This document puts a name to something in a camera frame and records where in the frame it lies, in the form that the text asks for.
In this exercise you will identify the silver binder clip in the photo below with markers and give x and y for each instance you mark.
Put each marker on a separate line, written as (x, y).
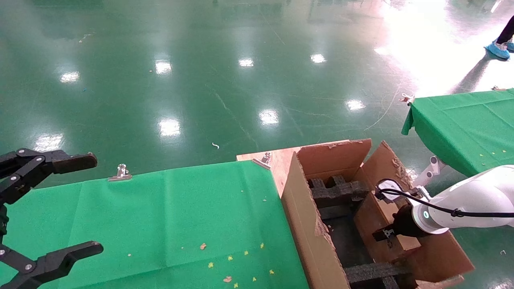
(406, 98)
(119, 173)
(263, 160)
(498, 87)

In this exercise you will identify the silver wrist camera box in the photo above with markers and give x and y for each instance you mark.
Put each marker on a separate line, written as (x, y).
(389, 190)

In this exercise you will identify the large open cardboard carton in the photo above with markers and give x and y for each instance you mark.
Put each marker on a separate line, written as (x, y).
(305, 224)

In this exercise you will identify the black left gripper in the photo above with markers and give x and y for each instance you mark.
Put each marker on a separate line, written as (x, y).
(3, 220)

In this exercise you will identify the small brown cardboard box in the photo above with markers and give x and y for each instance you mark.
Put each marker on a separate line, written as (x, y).
(373, 216)

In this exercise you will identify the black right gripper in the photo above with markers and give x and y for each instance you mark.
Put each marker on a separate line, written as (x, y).
(405, 222)

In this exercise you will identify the black foam insert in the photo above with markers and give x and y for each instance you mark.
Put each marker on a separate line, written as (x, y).
(373, 273)
(337, 190)

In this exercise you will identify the silver camera mounting bracket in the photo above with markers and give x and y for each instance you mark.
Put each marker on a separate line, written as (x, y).
(419, 194)

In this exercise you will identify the large green tablecloth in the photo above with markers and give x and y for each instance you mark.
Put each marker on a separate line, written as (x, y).
(140, 220)

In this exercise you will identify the dark trouser leg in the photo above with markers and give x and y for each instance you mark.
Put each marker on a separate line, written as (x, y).
(506, 30)

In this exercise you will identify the blue shoe cover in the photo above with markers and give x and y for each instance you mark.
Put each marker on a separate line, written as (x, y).
(511, 45)
(497, 50)

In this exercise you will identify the green cloth on side table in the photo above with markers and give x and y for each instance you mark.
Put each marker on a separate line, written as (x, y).
(461, 120)

